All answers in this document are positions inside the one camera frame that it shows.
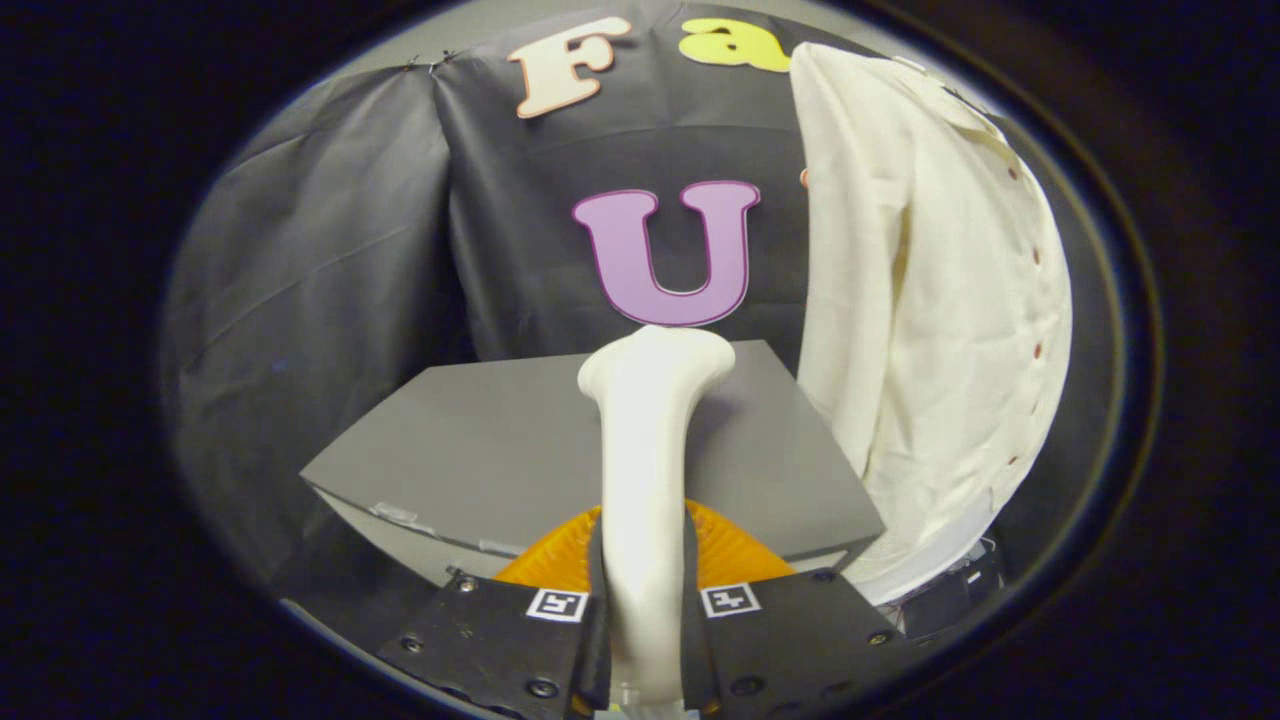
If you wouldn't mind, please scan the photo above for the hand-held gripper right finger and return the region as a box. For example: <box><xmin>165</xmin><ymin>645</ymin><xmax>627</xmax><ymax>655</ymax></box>
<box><xmin>683</xmin><ymin>498</ymin><xmax>936</xmax><ymax>716</ymax></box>

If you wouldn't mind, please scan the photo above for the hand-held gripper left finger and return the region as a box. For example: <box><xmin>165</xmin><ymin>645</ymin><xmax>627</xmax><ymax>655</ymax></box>
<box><xmin>378</xmin><ymin>505</ymin><xmax>613</xmax><ymax>720</ymax></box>

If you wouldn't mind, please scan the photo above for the white garment steamer head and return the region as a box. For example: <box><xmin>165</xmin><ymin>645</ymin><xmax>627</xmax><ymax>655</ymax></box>
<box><xmin>577</xmin><ymin>325</ymin><xmax>738</xmax><ymax>713</ymax></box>

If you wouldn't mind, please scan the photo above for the cream button-up shirt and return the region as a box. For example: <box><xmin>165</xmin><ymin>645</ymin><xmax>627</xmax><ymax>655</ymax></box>
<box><xmin>788</xmin><ymin>42</ymin><xmax>1074</xmax><ymax>606</ymax></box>

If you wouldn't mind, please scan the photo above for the dark box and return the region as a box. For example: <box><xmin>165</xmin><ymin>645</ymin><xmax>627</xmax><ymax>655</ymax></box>
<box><xmin>900</xmin><ymin>545</ymin><xmax>1006</xmax><ymax>636</ymax></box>

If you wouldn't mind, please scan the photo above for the grey drawer cabinet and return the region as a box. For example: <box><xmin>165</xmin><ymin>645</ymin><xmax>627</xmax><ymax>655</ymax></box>
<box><xmin>300</xmin><ymin>338</ymin><xmax>888</xmax><ymax>591</ymax></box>

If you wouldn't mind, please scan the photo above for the black backdrop cloth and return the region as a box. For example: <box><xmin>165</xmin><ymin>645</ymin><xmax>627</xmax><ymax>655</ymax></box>
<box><xmin>160</xmin><ymin>0</ymin><xmax>1111</xmax><ymax>601</ymax></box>

